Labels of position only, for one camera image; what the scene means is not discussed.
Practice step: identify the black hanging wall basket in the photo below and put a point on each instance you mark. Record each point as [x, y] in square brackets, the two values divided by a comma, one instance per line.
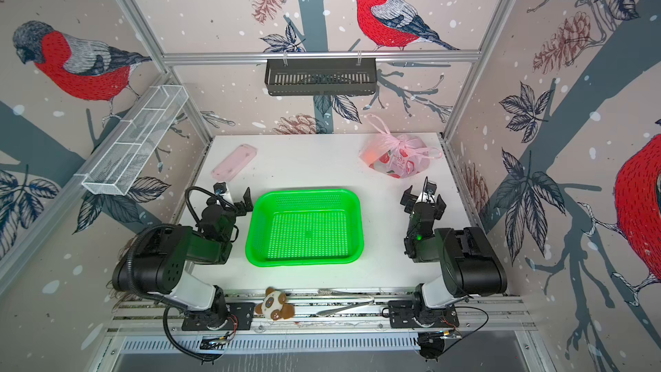
[324, 77]

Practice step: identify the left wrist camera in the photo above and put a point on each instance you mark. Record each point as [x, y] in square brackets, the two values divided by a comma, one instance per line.
[220, 189]

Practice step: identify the metal tongs on rail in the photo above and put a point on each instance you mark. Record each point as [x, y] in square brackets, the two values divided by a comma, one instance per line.
[336, 310]

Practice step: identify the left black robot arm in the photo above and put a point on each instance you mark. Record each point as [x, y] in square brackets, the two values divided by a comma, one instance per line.
[155, 268]

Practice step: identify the white wire mesh shelf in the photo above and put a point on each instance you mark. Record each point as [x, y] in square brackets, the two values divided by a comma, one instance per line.
[115, 172]

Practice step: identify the aluminium horizontal frame bar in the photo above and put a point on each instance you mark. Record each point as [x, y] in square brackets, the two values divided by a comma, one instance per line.
[423, 56]

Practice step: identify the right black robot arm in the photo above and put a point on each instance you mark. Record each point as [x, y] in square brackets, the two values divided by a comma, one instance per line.
[469, 265]

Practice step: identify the green plastic basket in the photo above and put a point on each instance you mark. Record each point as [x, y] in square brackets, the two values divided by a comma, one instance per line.
[305, 227]

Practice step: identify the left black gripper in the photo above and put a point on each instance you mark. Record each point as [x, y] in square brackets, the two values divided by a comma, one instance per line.
[247, 201]

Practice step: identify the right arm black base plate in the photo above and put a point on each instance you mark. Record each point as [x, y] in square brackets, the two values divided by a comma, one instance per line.
[411, 315]

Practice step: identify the panda plush toy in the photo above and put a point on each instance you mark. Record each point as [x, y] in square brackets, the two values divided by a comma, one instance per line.
[275, 306]

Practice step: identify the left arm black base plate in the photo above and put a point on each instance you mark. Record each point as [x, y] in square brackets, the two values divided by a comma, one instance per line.
[228, 317]

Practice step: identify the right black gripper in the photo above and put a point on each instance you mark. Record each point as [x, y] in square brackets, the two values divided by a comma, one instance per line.
[414, 202]

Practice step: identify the pink plastic bag with fruit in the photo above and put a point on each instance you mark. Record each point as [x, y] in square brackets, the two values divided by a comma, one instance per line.
[399, 156]

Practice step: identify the pink rectangular lid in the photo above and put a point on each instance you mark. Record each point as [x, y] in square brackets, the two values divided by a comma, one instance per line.
[234, 163]

